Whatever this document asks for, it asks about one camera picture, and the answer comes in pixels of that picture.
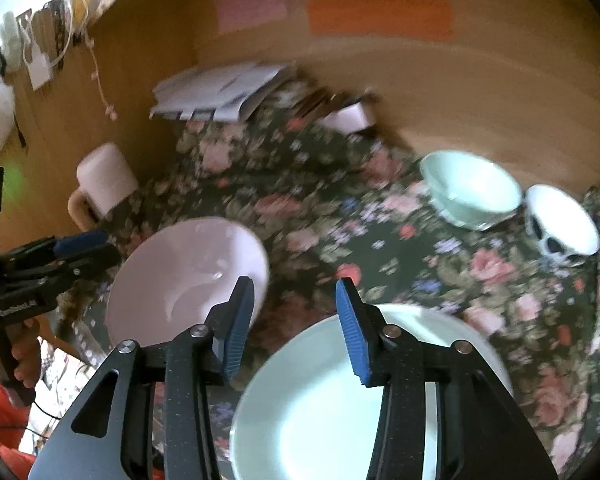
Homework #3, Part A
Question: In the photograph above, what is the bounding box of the pink mug with beige handle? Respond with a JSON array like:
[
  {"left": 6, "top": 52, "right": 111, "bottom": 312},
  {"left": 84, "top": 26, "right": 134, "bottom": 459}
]
[{"left": 67, "top": 142, "right": 138, "bottom": 232}]

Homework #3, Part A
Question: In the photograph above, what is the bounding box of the pink paper note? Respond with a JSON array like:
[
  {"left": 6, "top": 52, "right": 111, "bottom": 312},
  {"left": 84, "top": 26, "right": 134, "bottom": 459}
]
[{"left": 214, "top": 0, "right": 288, "bottom": 35}]

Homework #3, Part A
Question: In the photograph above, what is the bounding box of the pale green round plate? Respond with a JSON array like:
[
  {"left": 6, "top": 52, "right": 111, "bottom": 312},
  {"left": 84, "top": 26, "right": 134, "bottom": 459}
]
[{"left": 227, "top": 302, "right": 515, "bottom": 480}]

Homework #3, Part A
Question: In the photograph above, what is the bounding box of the small white box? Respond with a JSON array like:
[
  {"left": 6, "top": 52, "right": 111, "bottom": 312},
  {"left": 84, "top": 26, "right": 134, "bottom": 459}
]
[{"left": 318, "top": 101, "right": 376, "bottom": 134}]

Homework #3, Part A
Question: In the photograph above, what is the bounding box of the left hand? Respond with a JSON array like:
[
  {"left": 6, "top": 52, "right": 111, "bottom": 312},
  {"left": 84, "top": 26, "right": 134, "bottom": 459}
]
[{"left": 12, "top": 318, "right": 41, "bottom": 389}]

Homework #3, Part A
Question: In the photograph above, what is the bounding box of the floral dark green cloth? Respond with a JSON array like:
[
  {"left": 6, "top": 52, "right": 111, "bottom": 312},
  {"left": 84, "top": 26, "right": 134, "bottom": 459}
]
[{"left": 98, "top": 86, "right": 600, "bottom": 479}]

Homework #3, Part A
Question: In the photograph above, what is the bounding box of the pale green bowl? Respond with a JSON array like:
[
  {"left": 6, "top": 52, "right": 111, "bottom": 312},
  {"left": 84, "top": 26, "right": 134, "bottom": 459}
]
[{"left": 419, "top": 150, "right": 522, "bottom": 231}]

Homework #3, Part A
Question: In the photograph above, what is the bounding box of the white bowl with black spots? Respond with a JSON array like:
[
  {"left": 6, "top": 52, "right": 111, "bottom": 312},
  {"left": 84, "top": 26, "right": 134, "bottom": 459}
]
[{"left": 524, "top": 184, "right": 600, "bottom": 268}]

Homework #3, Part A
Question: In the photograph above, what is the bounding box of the orange paper note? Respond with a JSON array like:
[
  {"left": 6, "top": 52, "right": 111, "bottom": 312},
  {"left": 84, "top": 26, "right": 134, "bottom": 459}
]
[{"left": 306, "top": 0, "right": 454, "bottom": 41}]

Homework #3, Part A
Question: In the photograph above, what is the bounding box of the stack of white papers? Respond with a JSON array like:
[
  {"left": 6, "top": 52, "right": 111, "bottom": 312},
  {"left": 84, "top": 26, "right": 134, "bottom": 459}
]
[{"left": 149, "top": 62, "right": 297, "bottom": 122}]

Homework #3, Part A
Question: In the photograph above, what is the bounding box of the pink white bowl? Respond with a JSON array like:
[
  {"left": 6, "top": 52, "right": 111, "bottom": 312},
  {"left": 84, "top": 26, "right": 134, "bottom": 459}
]
[{"left": 105, "top": 217, "right": 270, "bottom": 347}]

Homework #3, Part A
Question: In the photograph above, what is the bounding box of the orange sleeve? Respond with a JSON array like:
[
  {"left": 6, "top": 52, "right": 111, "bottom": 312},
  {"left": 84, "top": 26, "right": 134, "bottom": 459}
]
[{"left": 0, "top": 385, "right": 35, "bottom": 479}]

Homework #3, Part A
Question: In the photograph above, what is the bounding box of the white charger with cable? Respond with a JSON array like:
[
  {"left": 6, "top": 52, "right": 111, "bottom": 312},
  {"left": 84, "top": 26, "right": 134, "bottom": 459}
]
[{"left": 17, "top": 0, "right": 74, "bottom": 91}]

